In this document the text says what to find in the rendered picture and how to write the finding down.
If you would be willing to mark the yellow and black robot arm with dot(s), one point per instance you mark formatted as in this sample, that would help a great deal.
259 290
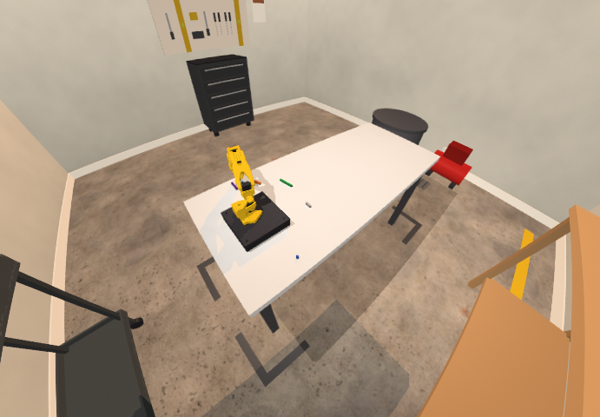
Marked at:
247 192

